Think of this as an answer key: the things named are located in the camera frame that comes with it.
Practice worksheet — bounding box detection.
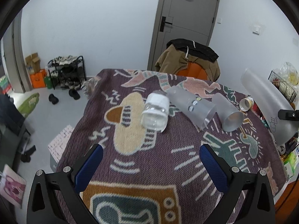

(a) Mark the tall frosted plastic cup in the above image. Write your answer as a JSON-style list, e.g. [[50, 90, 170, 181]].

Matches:
[[241, 68, 298, 146]]

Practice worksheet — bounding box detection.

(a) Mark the white yellow paper cup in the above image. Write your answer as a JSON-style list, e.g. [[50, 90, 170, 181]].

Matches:
[[239, 97, 254, 112]]

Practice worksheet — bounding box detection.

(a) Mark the frosted cup with stickers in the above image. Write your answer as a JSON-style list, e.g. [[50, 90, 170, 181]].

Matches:
[[166, 86, 216, 130]]

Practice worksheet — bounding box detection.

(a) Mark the clear plastic bag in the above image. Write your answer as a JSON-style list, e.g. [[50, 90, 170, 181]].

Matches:
[[280, 62, 298, 85]]

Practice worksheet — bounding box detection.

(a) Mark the patterned purple woven tablecloth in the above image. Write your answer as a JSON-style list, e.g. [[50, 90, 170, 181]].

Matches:
[[57, 69, 287, 223]]

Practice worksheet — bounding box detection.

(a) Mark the black shoe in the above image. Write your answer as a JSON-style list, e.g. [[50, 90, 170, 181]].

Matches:
[[68, 88, 80, 100], [48, 94, 59, 105]]

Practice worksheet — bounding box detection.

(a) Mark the green floor mat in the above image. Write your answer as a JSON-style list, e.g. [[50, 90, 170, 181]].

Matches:
[[18, 93, 40, 118]]

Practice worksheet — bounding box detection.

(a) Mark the orange chair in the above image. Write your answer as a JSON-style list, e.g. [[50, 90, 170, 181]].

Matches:
[[176, 62, 208, 80]]

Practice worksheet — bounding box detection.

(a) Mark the orange shopping bag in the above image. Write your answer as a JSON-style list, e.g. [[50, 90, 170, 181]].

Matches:
[[30, 69, 47, 88]]

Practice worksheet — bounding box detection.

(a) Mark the black shoe rack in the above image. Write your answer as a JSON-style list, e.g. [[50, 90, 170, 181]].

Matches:
[[45, 55, 87, 90]]

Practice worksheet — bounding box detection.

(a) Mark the cardboard box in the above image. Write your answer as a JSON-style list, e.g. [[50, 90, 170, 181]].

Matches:
[[25, 53, 41, 75]]

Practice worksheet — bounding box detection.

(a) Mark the brown jacket on chair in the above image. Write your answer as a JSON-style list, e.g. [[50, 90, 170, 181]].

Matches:
[[155, 38, 221, 82]]

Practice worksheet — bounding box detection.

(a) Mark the upper black wire basket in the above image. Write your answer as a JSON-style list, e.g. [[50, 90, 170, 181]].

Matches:
[[268, 70, 297, 103]]

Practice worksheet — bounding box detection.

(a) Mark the white light switch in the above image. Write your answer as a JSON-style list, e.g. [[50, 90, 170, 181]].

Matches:
[[252, 24, 265, 35]]

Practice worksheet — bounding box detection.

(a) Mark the grey door with handle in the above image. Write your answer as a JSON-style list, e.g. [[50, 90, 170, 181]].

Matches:
[[147, 0, 219, 70]]

